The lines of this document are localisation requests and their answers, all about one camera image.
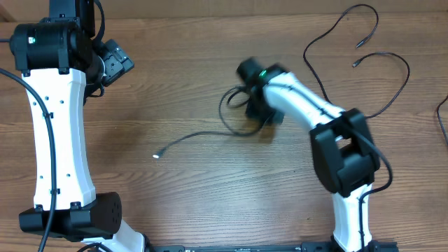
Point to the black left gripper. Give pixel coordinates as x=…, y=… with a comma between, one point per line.
x=117, y=62

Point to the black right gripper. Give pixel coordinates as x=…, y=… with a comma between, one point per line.
x=253, y=115

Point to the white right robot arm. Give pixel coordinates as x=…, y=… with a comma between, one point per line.
x=341, y=144

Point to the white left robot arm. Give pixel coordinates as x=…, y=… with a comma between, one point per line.
x=62, y=61

